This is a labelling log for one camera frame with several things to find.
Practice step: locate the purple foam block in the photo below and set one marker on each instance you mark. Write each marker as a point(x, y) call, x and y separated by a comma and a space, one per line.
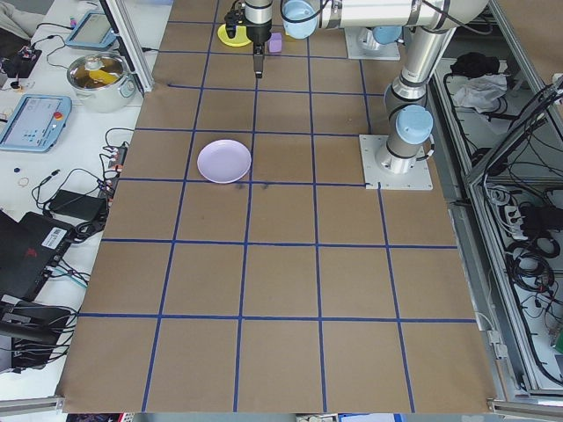
point(275, 44)

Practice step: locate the yellow plate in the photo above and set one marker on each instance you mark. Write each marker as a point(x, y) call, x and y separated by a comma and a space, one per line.
point(237, 42)

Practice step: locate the purple plate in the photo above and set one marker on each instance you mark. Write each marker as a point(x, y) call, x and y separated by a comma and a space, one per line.
point(224, 160)

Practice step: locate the steel cooking pot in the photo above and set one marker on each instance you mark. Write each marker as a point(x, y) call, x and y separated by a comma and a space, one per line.
point(103, 99)

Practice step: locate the glass pot lid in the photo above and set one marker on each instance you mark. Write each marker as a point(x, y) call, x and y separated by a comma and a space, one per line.
point(94, 70)

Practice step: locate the blue teach pendant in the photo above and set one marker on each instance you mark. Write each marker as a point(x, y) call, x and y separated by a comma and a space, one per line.
point(33, 125)
point(91, 30)

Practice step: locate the black power strip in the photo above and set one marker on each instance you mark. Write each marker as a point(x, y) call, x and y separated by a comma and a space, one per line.
point(115, 165)

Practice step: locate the black cloth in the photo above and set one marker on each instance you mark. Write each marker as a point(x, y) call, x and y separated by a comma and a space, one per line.
point(475, 63)

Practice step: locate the white cloth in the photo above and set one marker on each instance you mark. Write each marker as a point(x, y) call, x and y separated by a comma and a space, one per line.
point(481, 94)

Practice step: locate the black power adapter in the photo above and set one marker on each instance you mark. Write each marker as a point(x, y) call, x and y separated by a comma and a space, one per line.
point(72, 204)

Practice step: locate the black circuit board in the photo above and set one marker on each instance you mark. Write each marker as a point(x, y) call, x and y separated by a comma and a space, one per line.
point(22, 59)

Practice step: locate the grey cloth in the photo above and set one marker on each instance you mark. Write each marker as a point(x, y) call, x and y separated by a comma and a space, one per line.
point(13, 17)

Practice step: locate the white power strip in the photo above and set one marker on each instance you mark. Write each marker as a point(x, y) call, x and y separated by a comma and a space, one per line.
point(510, 215)

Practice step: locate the black laptop with white label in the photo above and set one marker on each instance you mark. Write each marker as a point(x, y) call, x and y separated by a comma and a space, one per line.
point(28, 255)

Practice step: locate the black electronics box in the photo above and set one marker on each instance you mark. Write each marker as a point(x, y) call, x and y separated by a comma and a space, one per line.
point(31, 327)

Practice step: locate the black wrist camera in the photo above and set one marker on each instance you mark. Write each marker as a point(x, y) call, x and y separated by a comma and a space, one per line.
point(231, 19)

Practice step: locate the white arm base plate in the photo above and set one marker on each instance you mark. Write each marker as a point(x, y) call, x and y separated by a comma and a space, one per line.
point(413, 181)
point(374, 53)

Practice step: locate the aluminium profile post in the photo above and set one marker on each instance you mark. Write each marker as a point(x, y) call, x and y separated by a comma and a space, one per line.
point(132, 48)

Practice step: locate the V-shaped metal bar frame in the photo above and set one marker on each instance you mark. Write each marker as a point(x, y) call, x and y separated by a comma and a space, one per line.
point(477, 182)

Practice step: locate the aluminium profile rail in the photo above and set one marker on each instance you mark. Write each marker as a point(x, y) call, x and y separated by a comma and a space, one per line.
point(31, 404)
point(523, 405)

